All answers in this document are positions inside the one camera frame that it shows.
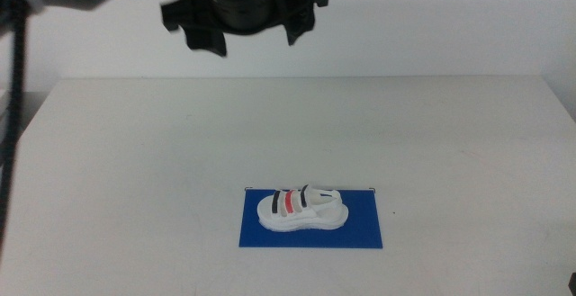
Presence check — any white strappy sandal shoe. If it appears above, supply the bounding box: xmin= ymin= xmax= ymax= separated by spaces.
xmin=256 ymin=184 xmax=350 ymax=233

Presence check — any blue rectangular mat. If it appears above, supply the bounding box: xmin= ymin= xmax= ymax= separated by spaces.
xmin=238 ymin=189 xmax=383 ymax=249

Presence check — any black corrugated cable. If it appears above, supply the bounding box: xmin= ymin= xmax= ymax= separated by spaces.
xmin=0 ymin=0 xmax=29 ymax=255

